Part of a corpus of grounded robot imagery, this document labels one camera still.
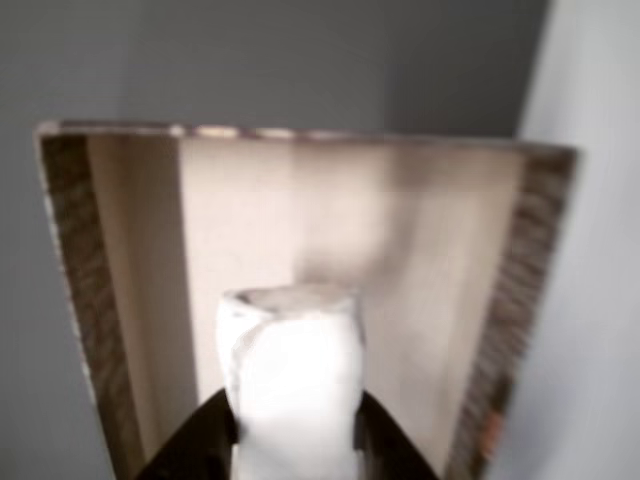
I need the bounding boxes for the dark grey table mat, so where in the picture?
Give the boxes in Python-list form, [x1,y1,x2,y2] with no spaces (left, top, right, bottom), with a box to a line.
[0,0,551,480]

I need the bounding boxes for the white block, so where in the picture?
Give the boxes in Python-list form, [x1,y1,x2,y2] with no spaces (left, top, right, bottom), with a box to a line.
[215,284,370,480]

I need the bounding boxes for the patterned open cardboard box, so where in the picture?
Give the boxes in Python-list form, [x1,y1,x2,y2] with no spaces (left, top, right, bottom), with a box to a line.
[33,118,580,480]

